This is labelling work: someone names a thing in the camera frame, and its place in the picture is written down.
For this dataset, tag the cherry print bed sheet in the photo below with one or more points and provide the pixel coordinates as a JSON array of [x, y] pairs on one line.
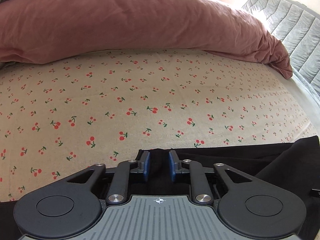
[[150, 92]]

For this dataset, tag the black pants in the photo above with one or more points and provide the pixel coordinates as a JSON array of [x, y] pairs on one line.
[[250, 160]]

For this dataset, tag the pink duvet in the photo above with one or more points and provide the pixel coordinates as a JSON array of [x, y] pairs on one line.
[[125, 25]]

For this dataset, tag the grey quilted headboard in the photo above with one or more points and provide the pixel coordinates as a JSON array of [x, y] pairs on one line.
[[292, 30]]

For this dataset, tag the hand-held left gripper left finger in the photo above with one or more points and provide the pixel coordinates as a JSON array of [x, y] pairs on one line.
[[147, 166]]

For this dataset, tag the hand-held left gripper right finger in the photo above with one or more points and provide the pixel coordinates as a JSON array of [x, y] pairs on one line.
[[172, 166]]

